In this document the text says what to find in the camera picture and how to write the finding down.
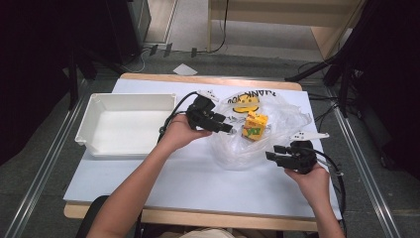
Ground wooden table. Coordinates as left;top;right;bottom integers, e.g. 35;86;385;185
63;72;343;232

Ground white floor cable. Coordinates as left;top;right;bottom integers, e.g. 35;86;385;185
131;49;147;74

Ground black stand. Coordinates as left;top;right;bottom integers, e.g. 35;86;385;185
66;49;100;111
284;0;380;119

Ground person's right hand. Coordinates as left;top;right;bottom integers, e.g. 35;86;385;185
283;163;332;206

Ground clear plastic bag smiley print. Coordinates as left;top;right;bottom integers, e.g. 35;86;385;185
208;89;313;172

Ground white table cover sheet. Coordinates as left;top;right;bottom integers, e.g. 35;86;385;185
62;77;343;220

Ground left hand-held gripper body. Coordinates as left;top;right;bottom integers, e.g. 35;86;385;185
185;89;220;132

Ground black hanging cable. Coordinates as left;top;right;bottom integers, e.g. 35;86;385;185
211;0;231;55

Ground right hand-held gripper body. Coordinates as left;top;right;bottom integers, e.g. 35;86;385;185
279;130;331;176

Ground white paper scrap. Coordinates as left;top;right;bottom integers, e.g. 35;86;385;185
172;62;199;76

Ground black floor cables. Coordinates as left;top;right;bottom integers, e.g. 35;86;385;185
296;60;340;135

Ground metal floor rail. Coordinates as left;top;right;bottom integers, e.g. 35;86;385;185
331;101;402;238
3;93;87;238

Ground light wooden frame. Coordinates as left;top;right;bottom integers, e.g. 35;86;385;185
206;0;368;60

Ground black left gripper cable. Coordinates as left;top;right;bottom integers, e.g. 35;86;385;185
157;90;200;144

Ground dark cabinet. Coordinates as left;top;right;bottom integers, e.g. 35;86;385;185
105;0;153;64

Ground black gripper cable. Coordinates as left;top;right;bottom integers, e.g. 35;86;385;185
157;90;200;144
311;148;348;232

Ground person's beige trousers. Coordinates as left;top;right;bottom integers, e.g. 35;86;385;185
177;227;236;238

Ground person's left hand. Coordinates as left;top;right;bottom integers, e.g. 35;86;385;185
160;113;213;154

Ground white plastic bin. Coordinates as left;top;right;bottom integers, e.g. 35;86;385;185
74;92;178;159

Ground dark curtain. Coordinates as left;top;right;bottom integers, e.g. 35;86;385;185
350;0;420;181
0;0;112;167

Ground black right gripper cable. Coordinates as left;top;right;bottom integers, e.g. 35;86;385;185
311;148;348;232

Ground yellow carton box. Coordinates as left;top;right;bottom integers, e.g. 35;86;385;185
241;110;269;142

